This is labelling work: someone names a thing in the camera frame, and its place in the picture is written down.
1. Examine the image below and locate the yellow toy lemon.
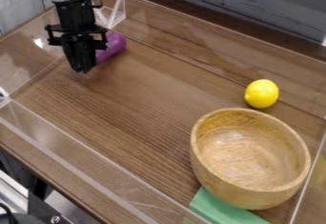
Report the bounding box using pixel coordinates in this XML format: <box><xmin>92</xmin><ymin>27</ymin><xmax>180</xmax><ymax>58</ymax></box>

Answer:
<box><xmin>244</xmin><ymin>79</ymin><xmax>280</xmax><ymax>109</ymax></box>

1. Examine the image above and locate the brown wooden bowl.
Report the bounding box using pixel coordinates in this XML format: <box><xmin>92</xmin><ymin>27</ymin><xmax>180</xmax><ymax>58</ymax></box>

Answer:
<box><xmin>189</xmin><ymin>108</ymin><xmax>312</xmax><ymax>210</ymax></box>

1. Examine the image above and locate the black metal stand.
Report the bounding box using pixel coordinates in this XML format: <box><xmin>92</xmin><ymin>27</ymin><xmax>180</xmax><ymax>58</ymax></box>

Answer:
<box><xmin>0</xmin><ymin>150</ymin><xmax>73</xmax><ymax>224</ymax></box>

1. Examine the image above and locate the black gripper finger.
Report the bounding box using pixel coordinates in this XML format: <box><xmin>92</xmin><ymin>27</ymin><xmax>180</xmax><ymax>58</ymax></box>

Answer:
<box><xmin>62</xmin><ymin>42</ymin><xmax>81</xmax><ymax>72</ymax></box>
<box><xmin>81</xmin><ymin>43</ymin><xmax>94</xmax><ymax>73</ymax></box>

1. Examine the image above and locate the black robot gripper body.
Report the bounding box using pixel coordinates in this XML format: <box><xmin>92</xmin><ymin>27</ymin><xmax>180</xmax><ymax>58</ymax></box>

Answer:
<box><xmin>44</xmin><ymin>0</ymin><xmax>106</xmax><ymax>50</ymax></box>

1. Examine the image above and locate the green cloth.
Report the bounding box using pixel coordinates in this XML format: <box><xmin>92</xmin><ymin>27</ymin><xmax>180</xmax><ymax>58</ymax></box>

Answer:
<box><xmin>188</xmin><ymin>187</ymin><xmax>269</xmax><ymax>224</ymax></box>

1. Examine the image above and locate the purple toy eggplant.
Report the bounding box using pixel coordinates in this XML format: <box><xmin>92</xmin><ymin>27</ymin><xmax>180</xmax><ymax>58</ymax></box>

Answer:
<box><xmin>94</xmin><ymin>32</ymin><xmax>125</xmax><ymax>64</ymax></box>

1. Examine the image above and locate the clear acrylic corner bracket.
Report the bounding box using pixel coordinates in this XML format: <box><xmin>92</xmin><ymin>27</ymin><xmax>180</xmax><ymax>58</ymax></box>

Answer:
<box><xmin>94</xmin><ymin>0</ymin><xmax>125</xmax><ymax>30</ymax></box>

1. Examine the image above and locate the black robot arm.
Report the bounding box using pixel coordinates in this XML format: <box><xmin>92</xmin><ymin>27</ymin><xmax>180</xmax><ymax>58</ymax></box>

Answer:
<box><xmin>44</xmin><ymin>0</ymin><xmax>108</xmax><ymax>73</ymax></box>

